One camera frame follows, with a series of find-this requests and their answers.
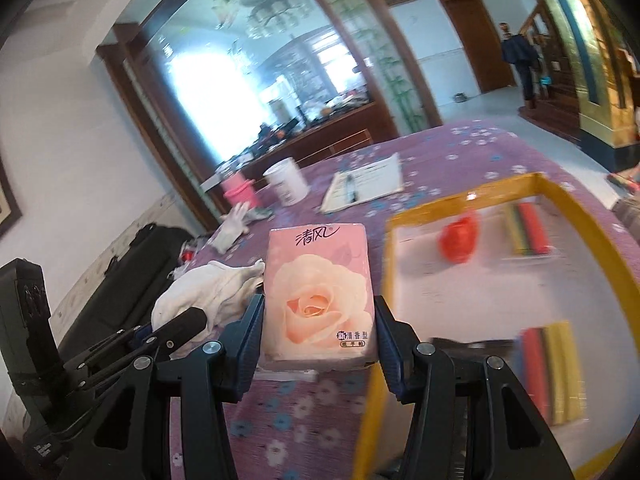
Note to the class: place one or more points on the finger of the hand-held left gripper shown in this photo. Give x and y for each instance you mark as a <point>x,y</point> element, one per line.
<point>182,322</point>
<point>107,342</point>

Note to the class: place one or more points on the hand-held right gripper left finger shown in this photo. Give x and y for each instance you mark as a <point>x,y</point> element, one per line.
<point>245,345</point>

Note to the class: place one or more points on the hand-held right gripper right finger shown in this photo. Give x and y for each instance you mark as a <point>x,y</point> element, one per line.
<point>387,350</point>

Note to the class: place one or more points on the white cloth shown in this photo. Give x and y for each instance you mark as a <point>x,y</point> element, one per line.
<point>215,285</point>

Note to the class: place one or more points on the pink rose tissue pack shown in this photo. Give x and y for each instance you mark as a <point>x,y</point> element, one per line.
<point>320,285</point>

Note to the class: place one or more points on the yellow taped cardboard box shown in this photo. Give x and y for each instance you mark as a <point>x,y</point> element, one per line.
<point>580,215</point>

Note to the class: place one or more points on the black bag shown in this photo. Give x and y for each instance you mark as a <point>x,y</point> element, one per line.
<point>125,280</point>

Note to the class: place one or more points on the white glove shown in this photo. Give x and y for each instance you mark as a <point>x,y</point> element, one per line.
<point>230,230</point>

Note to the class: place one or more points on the red plastic bag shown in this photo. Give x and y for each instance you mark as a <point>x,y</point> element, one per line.
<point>457,240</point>

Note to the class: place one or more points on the grey glove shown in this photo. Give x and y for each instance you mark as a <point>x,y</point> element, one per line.
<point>260,212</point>

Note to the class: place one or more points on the pink knit covered bottle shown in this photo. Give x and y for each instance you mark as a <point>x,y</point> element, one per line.
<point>240,195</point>

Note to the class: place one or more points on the black pen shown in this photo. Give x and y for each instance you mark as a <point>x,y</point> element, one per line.
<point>352,189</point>

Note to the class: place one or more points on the colourful striped packet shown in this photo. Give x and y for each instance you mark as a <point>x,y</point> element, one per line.
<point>527,230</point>
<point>552,375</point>

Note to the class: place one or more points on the white plastic jar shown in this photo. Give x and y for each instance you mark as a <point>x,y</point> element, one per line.
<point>287,182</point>

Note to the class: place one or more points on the paper notepad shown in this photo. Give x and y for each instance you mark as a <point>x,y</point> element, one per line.
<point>375,177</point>

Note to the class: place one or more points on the wooden sideboard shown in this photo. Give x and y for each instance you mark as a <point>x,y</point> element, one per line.
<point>320,145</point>

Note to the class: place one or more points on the wood framed glass partition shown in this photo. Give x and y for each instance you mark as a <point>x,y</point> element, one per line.
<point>225,85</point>

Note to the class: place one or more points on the small grey floor object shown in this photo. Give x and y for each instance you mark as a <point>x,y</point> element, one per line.
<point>460,96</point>

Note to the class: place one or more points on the wooden staircase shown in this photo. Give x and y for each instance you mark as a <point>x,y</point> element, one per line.
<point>550,105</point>

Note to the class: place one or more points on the brown wooden door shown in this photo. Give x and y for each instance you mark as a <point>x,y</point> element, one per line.
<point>470,40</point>

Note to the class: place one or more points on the gold pillar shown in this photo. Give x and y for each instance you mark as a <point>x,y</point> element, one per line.
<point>595,85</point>

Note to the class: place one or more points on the dark wall picture frame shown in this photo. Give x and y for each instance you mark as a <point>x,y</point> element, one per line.
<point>10,210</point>

